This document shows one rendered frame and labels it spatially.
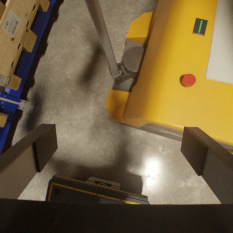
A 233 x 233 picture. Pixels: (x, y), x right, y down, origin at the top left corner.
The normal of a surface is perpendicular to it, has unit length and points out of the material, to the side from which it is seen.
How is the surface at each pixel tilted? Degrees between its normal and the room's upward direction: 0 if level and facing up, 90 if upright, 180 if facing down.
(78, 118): 0
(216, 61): 0
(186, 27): 14
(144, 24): 22
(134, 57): 0
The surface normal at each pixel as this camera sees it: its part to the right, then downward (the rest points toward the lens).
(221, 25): -0.12, -0.11
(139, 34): -0.47, -0.21
